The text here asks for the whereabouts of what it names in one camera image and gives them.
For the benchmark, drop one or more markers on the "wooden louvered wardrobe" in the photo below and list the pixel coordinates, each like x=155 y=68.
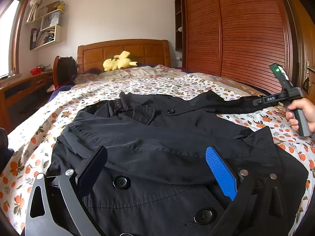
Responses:
x=237 y=39

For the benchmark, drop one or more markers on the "red bowl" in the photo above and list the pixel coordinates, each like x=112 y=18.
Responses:
x=36 y=71

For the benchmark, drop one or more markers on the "white wall shelf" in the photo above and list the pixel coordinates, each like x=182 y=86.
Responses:
x=47 y=22

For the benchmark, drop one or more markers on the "orange print bed sheet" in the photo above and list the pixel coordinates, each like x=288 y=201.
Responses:
x=33 y=140

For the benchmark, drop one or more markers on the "yellow Pikachu plush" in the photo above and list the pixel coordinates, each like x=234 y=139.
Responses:
x=119 y=62

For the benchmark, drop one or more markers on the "chair with black bag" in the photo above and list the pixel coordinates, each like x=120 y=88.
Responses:
x=64 y=71

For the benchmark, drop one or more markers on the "person's right hand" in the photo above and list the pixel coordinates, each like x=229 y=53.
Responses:
x=308 y=109

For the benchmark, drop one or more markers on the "folded black garment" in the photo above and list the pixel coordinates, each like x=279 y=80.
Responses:
x=5 y=152

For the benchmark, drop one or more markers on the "wooden door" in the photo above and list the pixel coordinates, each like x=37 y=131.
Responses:
x=305 y=44

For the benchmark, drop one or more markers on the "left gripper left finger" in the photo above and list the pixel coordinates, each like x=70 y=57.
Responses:
x=88 y=172

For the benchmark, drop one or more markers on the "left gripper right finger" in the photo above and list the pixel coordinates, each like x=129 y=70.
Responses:
x=228 y=181

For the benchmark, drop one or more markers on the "wooden desk cabinet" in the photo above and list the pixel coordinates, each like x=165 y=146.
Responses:
x=15 y=92

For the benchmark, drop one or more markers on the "window with wooden frame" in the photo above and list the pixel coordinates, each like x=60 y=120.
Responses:
x=11 y=23

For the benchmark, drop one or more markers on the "floral beige quilt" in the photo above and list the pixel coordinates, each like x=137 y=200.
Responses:
x=160 y=71

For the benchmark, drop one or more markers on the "black double-breasted coat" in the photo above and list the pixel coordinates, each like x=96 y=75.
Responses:
x=156 y=180

